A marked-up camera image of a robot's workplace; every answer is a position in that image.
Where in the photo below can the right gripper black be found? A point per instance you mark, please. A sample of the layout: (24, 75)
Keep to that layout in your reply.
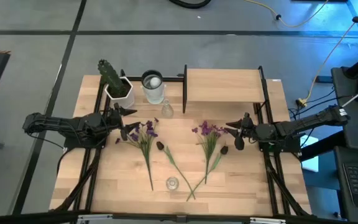
(249, 129)

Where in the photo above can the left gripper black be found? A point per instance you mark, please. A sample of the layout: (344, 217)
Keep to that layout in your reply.
(117, 118)

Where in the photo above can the purple artificial flower bunch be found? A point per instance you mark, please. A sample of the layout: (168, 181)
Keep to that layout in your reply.
(209, 140)
(144, 140)

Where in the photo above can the conical glass bud vase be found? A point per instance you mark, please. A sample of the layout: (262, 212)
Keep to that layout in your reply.
(167, 111)

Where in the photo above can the cylindrical glass vase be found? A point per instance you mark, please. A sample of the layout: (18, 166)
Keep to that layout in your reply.
(172, 183)

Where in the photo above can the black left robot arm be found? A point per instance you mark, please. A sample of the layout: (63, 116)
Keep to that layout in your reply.
(57, 123)

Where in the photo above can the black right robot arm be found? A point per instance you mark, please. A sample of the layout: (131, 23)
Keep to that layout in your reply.
(306, 123)

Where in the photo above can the wooden shelf with black legs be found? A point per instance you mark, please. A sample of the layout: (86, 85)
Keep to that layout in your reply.
(225, 85)

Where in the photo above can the clear glass jar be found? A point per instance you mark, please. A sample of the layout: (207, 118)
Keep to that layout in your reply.
(153, 93)

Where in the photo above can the green artificial cactus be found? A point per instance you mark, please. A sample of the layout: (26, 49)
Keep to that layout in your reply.
(109, 76)

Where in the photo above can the black round floor clip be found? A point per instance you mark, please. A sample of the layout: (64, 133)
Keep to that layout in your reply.
(356, 19)
(278, 17)

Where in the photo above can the black desk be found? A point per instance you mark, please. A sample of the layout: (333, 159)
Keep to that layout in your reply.
(340, 186)
(356, 130)

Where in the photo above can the black aluminium rig frame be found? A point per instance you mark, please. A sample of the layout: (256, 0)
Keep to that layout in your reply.
(93, 180)

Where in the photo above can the silver metal bracket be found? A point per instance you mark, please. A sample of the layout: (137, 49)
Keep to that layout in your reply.
(95, 218)
(267, 221)

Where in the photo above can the black front frame rail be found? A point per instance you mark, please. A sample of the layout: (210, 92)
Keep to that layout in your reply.
(42, 217)

